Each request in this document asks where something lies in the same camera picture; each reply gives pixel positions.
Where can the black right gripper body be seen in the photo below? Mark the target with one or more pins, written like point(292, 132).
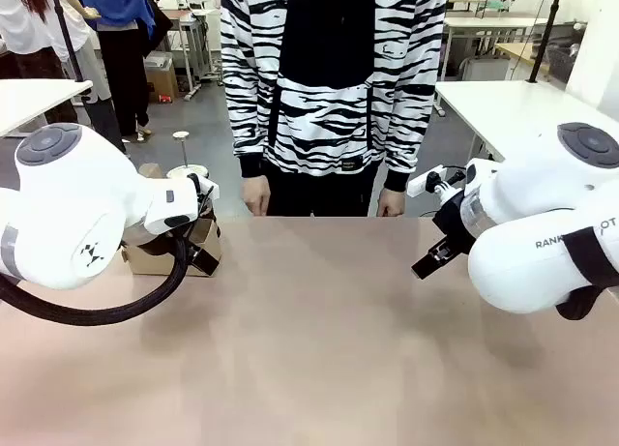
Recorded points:
point(452, 218)

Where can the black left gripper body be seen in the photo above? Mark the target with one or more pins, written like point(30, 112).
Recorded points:
point(162, 245)

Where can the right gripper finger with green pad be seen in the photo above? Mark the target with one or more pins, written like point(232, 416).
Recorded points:
point(428, 267)
point(450, 246)

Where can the brown cardboard cup carrier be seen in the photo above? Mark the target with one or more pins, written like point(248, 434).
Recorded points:
point(145, 264)

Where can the person's left forearm striped sleeve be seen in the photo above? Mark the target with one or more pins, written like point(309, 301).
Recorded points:
point(411, 136)

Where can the person's right forearm striped sleeve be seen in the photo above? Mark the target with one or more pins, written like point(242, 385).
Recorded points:
point(244, 127)

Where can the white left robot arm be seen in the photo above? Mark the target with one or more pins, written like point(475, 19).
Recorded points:
point(72, 209)

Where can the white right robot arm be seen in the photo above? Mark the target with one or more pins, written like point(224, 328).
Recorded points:
point(532, 199)

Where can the person's left hand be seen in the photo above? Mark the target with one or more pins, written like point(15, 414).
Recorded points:
point(389, 205)

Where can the person's right hand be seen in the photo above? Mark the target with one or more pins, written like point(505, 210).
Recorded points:
point(256, 197)

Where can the small brown cardboard piece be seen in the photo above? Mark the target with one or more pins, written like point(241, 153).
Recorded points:
point(151, 170)

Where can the small disc on thin rod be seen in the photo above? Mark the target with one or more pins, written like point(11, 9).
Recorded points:
point(182, 135)

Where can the white table with pole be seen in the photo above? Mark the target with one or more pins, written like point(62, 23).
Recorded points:
point(508, 107)

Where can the brown cardboard box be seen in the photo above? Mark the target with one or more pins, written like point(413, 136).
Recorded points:
point(162, 83)

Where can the person in zebra striped hoodie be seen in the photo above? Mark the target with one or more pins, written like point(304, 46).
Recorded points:
point(329, 102)

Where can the person in blue top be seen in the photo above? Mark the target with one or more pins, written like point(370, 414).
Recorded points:
point(121, 54)

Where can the white background table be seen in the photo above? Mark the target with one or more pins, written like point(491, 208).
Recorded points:
point(493, 21)

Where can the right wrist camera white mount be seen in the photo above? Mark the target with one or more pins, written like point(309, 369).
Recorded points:
point(418, 185)

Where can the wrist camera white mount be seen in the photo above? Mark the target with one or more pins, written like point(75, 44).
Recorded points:
point(418, 185)
point(210, 190)

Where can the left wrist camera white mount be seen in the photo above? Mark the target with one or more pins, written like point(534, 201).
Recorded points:
point(210, 190)

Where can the metal frame table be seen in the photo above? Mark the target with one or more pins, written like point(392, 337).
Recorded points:
point(186, 14)

